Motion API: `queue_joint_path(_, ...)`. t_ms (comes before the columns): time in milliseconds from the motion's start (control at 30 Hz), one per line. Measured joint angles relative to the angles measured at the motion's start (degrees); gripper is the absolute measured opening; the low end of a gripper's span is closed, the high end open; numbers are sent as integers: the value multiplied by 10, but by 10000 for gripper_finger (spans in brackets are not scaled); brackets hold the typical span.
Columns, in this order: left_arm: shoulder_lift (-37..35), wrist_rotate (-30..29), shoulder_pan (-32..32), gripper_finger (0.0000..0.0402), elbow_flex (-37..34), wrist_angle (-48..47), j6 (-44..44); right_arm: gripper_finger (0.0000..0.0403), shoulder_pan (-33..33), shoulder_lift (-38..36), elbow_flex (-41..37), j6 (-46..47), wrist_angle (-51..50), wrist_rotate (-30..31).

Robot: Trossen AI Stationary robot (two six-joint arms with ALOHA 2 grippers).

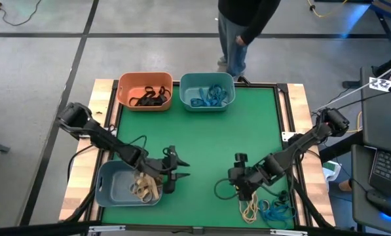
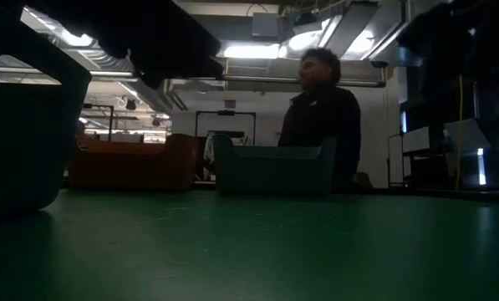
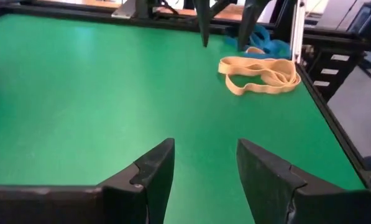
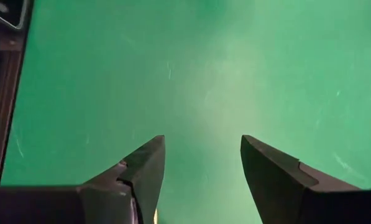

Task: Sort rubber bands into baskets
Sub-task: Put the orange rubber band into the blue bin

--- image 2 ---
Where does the yellow hanging cable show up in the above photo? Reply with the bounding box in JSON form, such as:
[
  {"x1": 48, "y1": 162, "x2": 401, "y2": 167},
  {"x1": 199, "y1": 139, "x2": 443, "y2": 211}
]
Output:
[{"x1": 456, "y1": 74, "x2": 465, "y2": 191}]

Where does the lit white strip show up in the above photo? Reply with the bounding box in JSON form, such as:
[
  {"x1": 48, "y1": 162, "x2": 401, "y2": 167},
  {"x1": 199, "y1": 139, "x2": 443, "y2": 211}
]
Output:
[{"x1": 476, "y1": 147, "x2": 487, "y2": 186}]

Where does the grey ceiling box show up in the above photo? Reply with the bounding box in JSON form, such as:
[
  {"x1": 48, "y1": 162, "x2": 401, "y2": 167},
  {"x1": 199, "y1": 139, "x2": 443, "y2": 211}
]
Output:
[{"x1": 251, "y1": 12, "x2": 280, "y2": 38}]

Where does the teal plastic basket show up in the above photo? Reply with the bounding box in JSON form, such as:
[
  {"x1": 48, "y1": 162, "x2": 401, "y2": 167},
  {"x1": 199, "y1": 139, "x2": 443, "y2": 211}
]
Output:
[{"x1": 212, "y1": 133, "x2": 338, "y2": 196}]

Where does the long silver ceiling pipe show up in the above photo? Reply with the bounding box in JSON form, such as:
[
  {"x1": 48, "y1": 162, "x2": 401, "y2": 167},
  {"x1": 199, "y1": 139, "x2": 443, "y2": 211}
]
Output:
[{"x1": 89, "y1": 69, "x2": 387, "y2": 89}]

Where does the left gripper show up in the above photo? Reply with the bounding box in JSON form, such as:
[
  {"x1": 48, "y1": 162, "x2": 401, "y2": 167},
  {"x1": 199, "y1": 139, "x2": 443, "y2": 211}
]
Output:
[{"x1": 127, "y1": 0, "x2": 224, "y2": 89}]

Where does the green table mat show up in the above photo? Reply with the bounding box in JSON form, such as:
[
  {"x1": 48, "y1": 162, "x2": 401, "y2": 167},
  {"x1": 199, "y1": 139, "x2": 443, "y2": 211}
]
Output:
[{"x1": 0, "y1": 187, "x2": 499, "y2": 301}]

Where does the rectangular metal air duct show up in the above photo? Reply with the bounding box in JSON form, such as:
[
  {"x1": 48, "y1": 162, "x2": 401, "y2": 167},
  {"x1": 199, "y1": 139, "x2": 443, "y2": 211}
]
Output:
[{"x1": 280, "y1": 0, "x2": 409, "y2": 62}]

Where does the white cloth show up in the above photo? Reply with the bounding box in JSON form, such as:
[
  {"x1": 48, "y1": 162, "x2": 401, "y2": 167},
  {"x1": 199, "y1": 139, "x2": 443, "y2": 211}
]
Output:
[{"x1": 202, "y1": 134, "x2": 217, "y2": 176}]

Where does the orange plastic basket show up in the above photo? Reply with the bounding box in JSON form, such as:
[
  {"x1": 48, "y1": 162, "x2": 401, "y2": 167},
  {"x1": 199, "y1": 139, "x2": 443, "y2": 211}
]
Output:
[{"x1": 68, "y1": 133, "x2": 200, "y2": 192}]

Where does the white cabinet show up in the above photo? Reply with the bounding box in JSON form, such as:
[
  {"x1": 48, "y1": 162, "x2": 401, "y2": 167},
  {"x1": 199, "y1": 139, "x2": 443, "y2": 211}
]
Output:
[{"x1": 387, "y1": 126, "x2": 433, "y2": 188}]

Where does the grey-blue plastic basket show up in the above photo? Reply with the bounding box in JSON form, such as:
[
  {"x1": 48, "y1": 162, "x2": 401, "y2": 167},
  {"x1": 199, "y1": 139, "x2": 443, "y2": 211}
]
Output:
[{"x1": 0, "y1": 16, "x2": 94, "y2": 221}]

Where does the black background gantry frame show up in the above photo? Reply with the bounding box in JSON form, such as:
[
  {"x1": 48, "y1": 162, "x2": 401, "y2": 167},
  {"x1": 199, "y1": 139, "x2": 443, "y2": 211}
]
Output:
[{"x1": 194, "y1": 110, "x2": 257, "y2": 146}]

